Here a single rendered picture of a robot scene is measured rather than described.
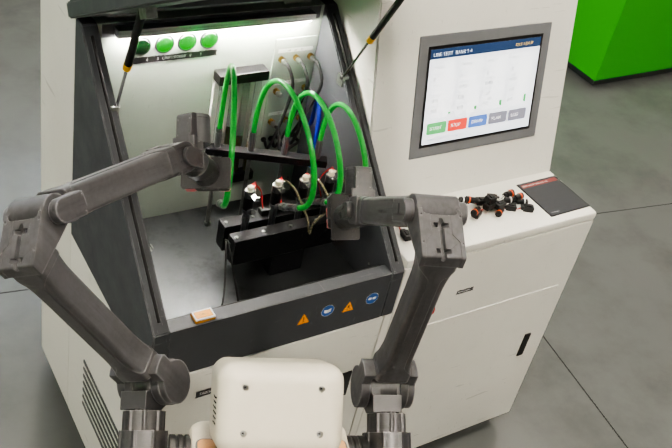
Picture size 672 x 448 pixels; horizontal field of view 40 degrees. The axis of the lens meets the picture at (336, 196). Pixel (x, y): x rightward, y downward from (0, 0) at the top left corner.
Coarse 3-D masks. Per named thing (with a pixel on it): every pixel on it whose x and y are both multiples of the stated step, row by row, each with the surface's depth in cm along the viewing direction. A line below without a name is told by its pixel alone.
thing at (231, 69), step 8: (232, 64) 221; (232, 72) 217; (224, 80) 233; (232, 80) 215; (224, 88) 236; (232, 88) 213; (224, 96) 238; (232, 96) 212; (224, 104) 240; (232, 104) 211; (232, 112) 210; (232, 120) 209; (216, 128) 245; (232, 128) 209; (232, 136) 209; (232, 144) 208; (232, 152) 208; (232, 160) 208; (232, 168) 209; (232, 176) 209; (224, 200) 213; (224, 208) 218
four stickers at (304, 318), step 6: (372, 294) 245; (378, 294) 246; (354, 300) 242; (366, 300) 245; (372, 300) 246; (324, 306) 237; (330, 306) 238; (348, 306) 242; (354, 306) 244; (324, 312) 239; (330, 312) 240; (342, 312) 243; (300, 318) 235; (306, 318) 236; (300, 324) 236
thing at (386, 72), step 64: (384, 0) 235; (448, 0) 245; (512, 0) 257; (576, 0) 270; (384, 64) 242; (384, 128) 250; (448, 192) 273; (512, 256) 269; (576, 256) 289; (448, 320) 272; (512, 320) 292; (448, 384) 296; (512, 384) 320
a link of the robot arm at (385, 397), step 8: (376, 384) 169; (384, 384) 169; (392, 384) 170; (376, 392) 168; (384, 392) 169; (392, 392) 169; (376, 400) 167; (384, 400) 167; (392, 400) 168; (400, 400) 168; (368, 408) 169; (376, 408) 167; (384, 408) 167; (392, 408) 167; (400, 408) 168
